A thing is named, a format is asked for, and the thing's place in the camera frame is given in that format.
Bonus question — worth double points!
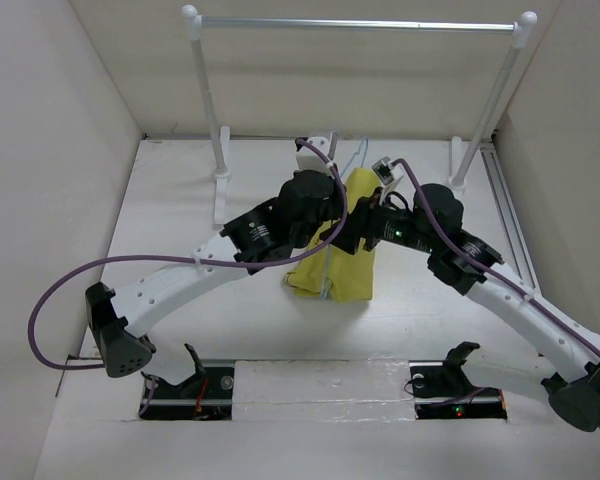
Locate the yellow-green trousers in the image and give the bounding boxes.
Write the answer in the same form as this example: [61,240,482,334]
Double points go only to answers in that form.
[283,167,380,303]

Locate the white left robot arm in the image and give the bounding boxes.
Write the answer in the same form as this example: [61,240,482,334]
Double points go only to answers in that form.
[85,137,346,397]

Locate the light blue wire hanger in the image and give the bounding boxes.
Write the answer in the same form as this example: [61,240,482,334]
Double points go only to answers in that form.
[319,130,371,302]

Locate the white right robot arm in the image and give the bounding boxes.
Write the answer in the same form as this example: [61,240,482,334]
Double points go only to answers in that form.
[320,183,600,432]

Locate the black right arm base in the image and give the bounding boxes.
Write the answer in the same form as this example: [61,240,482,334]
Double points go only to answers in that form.
[403,342,508,420]

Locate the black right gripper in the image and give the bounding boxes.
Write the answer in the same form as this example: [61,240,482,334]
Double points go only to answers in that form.
[318,186,438,254]

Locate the white and silver clothes rack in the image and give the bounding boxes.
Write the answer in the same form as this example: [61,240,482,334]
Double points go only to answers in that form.
[181,4,539,231]

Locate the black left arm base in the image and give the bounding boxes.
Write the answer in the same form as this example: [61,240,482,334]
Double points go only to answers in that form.
[139,361,235,421]

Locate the aluminium rail at right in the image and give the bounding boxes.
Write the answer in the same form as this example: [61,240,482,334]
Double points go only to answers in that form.
[480,143,541,294]

